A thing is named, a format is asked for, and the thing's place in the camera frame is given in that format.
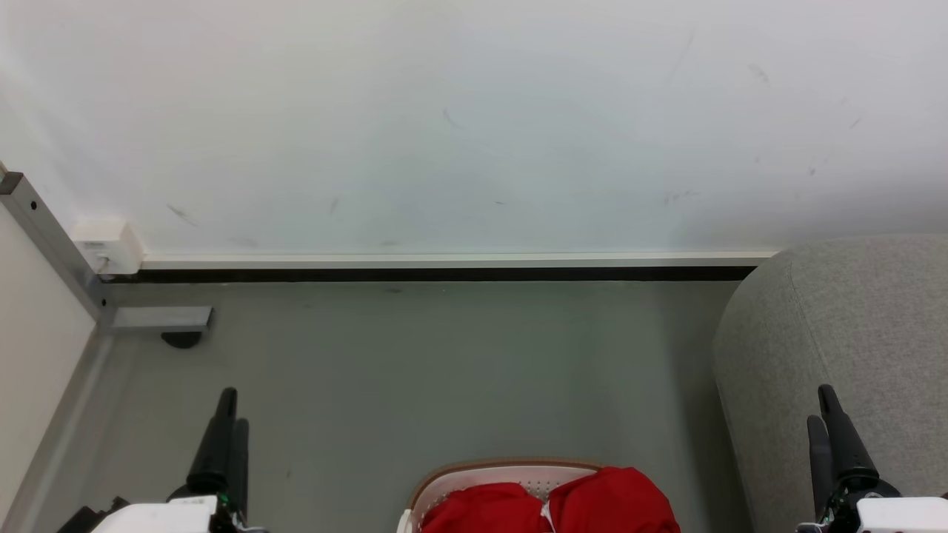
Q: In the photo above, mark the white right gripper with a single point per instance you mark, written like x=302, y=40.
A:
x=889, y=512

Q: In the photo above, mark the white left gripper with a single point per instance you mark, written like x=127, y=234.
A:
x=159, y=516

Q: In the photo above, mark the red jersey with print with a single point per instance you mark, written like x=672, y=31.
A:
x=615, y=503

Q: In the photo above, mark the plain red garment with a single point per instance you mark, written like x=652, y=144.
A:
x=481, y=512

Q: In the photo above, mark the grey fabric sofa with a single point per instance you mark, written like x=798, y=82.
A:
x=859, y=333

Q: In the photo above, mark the black round foot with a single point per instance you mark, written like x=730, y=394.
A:
x=182, y=340

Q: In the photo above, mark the beige partition panel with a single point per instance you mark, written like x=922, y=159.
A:
x=33, y=355

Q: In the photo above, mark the white perforated laundry basket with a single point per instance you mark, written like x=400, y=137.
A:
x=489, y=474

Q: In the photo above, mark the white and black baseboard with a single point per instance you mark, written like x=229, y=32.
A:
x=444, y=267

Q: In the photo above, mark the white wall outlet box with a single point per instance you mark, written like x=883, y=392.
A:
x=111, y=244

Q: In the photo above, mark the grey metal frame post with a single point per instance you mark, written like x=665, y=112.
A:
x=52, y=237

